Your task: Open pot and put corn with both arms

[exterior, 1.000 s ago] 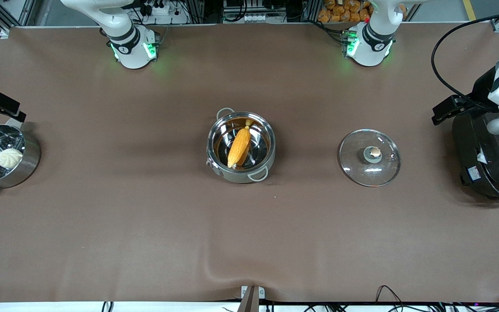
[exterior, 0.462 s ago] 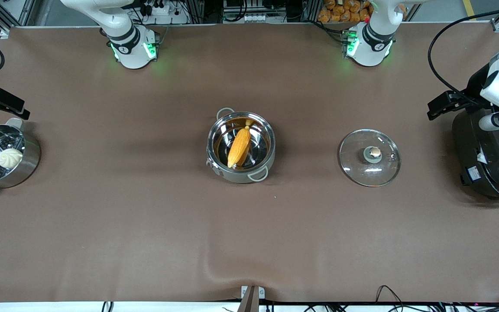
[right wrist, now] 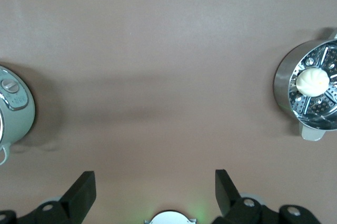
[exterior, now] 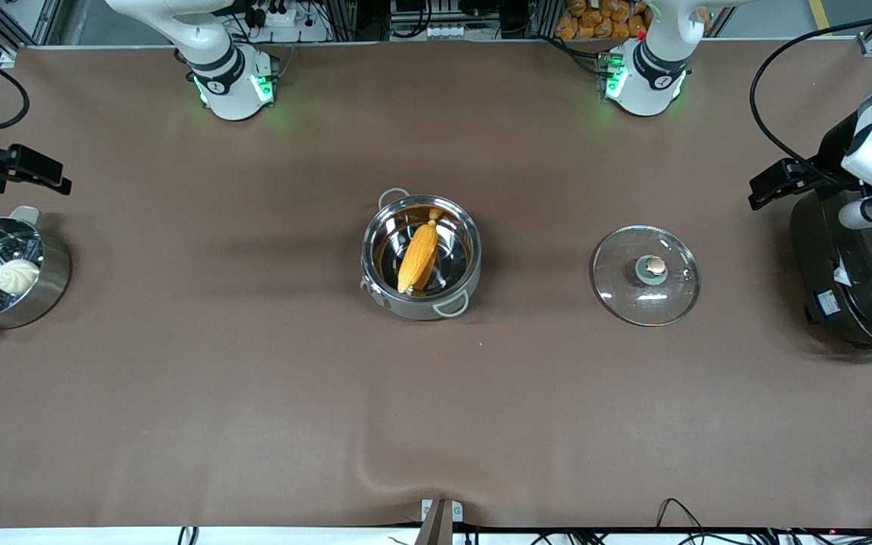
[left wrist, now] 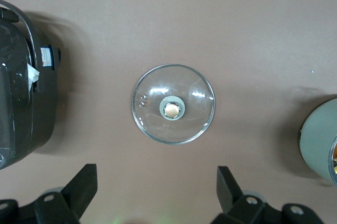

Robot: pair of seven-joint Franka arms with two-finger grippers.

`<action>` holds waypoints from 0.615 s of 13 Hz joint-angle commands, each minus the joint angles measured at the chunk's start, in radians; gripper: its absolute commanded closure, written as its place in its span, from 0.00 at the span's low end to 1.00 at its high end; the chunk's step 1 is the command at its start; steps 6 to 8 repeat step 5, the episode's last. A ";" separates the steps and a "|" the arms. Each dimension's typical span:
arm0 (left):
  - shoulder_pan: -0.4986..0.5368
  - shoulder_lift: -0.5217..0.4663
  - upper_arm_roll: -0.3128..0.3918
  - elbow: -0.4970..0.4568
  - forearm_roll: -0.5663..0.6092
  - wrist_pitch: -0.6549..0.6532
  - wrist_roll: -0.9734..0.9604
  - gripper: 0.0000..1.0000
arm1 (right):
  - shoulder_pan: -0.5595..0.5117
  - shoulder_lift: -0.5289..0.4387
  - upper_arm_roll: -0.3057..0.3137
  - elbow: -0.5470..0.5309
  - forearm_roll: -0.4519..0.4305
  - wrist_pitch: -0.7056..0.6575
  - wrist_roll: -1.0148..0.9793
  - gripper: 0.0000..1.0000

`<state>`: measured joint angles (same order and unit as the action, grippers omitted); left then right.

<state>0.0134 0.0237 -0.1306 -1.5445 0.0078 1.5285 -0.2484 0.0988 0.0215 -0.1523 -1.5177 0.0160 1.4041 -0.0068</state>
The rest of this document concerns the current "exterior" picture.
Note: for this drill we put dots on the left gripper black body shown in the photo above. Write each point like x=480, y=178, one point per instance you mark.
x=832, y=157

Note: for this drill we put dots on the glass pot lid with knob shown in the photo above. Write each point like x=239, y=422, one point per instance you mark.
x=646, y=291

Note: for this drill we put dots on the yellow toy corn cob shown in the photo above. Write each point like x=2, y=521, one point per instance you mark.
x=418, y=257

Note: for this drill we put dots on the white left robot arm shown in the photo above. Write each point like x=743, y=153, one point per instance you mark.
x=655, y=76

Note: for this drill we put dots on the white toy steamed bun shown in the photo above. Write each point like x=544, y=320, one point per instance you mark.
x=18, y=276

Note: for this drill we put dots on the black round appliance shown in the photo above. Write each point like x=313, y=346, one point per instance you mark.
x=860, y=288

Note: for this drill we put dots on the orange toy food pile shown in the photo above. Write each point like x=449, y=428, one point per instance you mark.
x=602, y=19

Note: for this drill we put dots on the power strip with black plugs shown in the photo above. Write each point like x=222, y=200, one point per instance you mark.
x=273, y=14

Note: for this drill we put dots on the brown table cover mat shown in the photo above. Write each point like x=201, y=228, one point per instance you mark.
x=254, y=393

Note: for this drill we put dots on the white power strip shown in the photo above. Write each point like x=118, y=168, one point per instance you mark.
x=445, y=31

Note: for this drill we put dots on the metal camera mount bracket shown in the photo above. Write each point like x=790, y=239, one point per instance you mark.
x=440, y=518

